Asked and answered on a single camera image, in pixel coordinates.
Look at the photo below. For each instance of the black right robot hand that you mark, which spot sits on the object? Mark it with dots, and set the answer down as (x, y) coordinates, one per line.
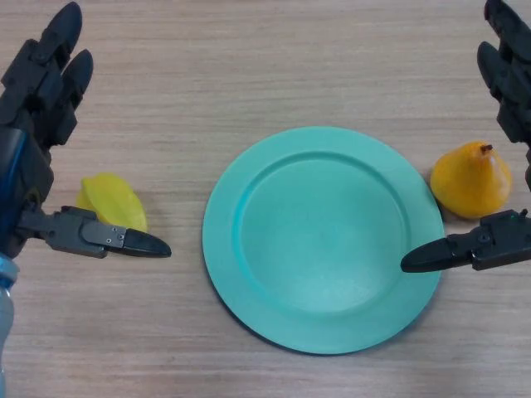
(498, 244)

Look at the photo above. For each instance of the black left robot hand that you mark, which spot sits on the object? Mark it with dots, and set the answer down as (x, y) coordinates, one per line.
(29, 124)

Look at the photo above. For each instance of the yellow starfruit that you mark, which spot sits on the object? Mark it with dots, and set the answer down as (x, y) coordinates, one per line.
(112, 195)

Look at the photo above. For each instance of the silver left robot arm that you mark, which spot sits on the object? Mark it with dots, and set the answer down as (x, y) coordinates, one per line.
(5, 311)

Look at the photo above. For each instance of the green round plate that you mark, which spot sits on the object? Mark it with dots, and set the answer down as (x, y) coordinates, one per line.
(323, 248)

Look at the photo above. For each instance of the orange yellow pear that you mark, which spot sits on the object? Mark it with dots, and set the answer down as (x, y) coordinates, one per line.
(471, 182)

